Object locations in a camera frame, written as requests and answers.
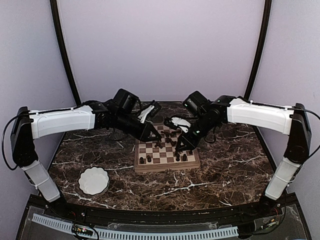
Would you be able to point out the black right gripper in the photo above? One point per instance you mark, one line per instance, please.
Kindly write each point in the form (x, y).
(190, 144)

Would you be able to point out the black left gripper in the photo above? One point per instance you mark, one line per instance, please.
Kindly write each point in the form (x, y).
(143, 134)

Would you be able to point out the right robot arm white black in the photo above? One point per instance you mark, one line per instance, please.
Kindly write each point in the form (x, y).
(291, 121)

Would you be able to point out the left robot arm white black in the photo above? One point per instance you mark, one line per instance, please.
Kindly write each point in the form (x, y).
(30, 125)

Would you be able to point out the wooden chess board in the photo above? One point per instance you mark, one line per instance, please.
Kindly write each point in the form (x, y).
(162, 159)

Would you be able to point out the white fluted ceramic bowl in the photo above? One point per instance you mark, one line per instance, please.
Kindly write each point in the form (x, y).
(94, 181)

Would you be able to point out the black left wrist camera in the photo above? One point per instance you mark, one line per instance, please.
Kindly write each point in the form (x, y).
(125, 100)

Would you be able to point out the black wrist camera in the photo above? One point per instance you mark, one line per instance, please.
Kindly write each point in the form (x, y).
(194, 101)
(125, 100)

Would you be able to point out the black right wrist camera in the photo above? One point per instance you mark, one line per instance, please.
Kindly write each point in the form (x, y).
(194, 101)

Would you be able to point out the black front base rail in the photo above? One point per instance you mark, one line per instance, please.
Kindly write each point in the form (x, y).
(289, 211)

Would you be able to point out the grey slotted cable duct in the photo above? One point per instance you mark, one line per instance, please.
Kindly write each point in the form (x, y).
(99, 233)

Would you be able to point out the black right frame post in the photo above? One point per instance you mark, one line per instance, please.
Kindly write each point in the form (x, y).
(259, 48)

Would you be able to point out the black frame post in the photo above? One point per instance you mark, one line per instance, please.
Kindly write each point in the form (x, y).
(259, 48)
(63, 51)

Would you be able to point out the black left frame post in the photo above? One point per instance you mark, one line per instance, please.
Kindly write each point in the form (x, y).
(63, 51)

